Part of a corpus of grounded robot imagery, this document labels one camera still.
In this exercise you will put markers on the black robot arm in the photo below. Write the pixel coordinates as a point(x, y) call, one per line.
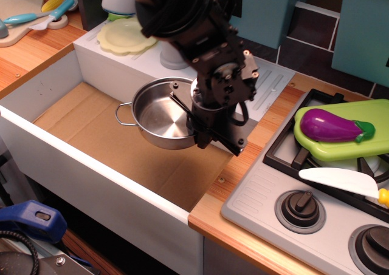
point(226, 73)

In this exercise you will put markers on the blue clamp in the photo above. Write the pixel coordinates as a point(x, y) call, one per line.
point(35, 220)

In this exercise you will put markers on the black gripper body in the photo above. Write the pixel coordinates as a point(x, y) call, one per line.
point(220, 122)

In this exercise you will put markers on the white toy sink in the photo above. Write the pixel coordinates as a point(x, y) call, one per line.
point(58, 123)

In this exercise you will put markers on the green cutting board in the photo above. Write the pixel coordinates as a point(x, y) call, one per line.
point(372, 111)

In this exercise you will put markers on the grey toy faucet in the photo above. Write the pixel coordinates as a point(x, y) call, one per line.
point(170, 57)

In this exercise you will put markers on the white green bottle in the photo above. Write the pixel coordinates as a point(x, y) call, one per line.
point(118, 9)

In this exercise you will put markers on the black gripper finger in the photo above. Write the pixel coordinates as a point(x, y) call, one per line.
point(203, 139)
point(190, 127)

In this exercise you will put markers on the grey metal bracket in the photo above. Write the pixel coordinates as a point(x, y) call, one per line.
point(60, 264)

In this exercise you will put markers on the pale yellow plate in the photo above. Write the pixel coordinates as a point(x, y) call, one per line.
point(124, 36)

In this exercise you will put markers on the purple toy eggplant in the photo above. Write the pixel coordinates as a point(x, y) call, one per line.
point(320, 125)

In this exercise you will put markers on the yellow toy corn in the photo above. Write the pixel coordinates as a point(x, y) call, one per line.
point(52, 3)

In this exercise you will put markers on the beige cutting board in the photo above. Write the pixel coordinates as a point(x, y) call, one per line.
point(11, 34)

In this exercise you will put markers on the teal bin centre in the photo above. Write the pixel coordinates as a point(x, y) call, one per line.
point(265, 21)

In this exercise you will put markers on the white toy knife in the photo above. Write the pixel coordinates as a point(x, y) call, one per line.
point(347, 180)

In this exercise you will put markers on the blue handled spoon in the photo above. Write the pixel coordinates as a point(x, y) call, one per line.
point(27, 17)

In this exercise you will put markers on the blue handled white spatula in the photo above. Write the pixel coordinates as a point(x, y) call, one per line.
point(54, 15)

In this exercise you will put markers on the black stove knob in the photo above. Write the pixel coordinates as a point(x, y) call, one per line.
point(300, 212)
point(368, 248)

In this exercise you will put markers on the black left stove knob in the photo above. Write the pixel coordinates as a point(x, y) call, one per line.
point(300, 212)

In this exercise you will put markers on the grey toy stove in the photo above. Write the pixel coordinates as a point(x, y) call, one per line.
point(332, 230)

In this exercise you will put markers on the teal bin right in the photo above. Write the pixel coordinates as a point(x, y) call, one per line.
point(361, 47)

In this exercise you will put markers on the black right stove knob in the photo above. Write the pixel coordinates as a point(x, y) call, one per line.
point(368, 248)

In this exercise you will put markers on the teal bin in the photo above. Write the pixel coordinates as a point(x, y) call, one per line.
point(265, 21)
point(361, 47)

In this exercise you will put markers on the small steel pot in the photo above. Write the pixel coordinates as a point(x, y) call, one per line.
point(159, 110)

